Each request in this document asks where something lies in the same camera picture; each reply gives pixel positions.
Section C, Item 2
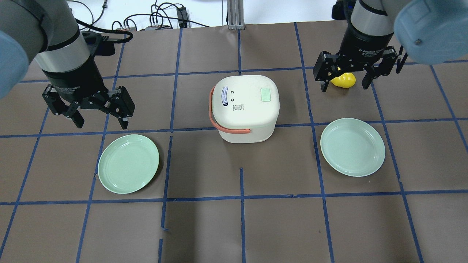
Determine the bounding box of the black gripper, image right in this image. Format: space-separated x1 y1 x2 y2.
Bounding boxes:
314 26 408 92

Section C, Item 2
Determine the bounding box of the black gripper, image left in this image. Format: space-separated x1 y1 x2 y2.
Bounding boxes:
42 61 135 130

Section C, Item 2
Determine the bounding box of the white rice cooker orange handle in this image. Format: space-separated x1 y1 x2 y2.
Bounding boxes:
208 75 280 144

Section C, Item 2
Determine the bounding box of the yellow toy fruit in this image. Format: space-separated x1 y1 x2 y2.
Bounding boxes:
331 73 356 89

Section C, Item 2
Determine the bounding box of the green plate, image left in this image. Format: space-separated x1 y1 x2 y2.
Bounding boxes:
97 134 159 194

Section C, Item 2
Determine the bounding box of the green plate, image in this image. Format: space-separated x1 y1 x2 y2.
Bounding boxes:
320 118 386 178
97 134 159 194

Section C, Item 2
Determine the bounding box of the green plate, image right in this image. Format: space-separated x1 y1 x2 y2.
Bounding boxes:
320 118 386 178

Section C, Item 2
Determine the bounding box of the black cables bundle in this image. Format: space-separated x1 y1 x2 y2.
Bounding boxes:
66 0 211 31

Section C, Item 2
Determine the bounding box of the aluminium frame post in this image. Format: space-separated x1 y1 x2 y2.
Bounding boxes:
227 0 245 30

